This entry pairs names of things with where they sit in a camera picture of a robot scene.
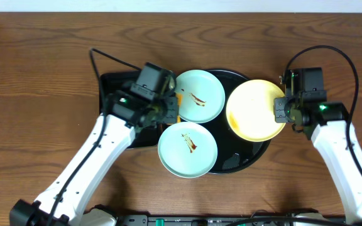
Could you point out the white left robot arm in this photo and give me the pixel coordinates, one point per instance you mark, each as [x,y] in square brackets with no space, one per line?
[123,116]

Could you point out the mint plate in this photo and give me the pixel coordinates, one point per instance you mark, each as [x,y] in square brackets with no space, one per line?
[203,96]
[187,150]

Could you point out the yellow plate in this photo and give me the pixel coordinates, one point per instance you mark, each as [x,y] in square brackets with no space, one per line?
[249,110]

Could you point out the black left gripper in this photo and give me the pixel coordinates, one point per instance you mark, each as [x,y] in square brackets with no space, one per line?
[171,110]

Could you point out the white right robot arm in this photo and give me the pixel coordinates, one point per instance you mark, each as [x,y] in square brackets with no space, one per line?
[326,125]

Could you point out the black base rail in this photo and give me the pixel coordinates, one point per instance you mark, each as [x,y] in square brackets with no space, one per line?
[144,220]

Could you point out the black round serving tray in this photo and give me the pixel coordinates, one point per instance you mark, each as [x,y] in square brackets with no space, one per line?
[234,153]

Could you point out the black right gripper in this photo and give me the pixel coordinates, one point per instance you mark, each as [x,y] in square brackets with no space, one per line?
[280,116]

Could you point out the black rectangular water tray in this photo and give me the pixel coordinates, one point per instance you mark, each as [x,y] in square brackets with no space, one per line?
[112,82]

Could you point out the yellow green scrub sponge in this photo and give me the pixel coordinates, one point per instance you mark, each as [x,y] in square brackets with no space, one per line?
[179,102]

